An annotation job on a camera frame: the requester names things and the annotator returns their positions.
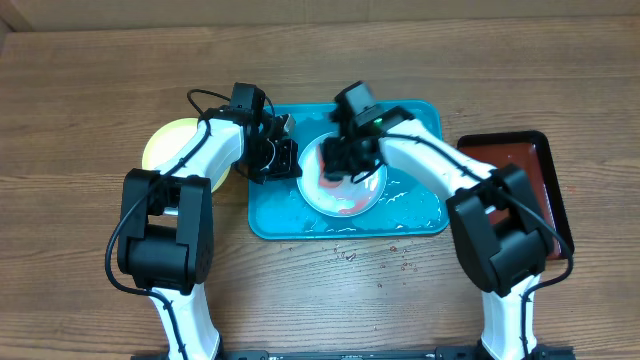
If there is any red black sponge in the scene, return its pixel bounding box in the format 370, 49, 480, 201
316, 146, 344, 188

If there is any light blue plate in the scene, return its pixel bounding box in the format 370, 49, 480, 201
297, 132, 387, 218

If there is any yellow-green plate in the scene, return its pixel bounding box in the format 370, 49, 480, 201
142, 118, 246, 192

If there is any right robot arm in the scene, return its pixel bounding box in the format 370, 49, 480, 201
321, 81, 554, 359

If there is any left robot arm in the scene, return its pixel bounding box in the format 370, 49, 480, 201
105, 83, 302, 359

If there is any teal plastic tray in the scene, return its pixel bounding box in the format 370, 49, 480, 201
248, 99, 449, 240

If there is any black red-lined tray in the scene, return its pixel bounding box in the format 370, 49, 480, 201
457, 130, 575, 254

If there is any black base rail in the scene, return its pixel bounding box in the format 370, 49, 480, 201
131, 344, 576, 360

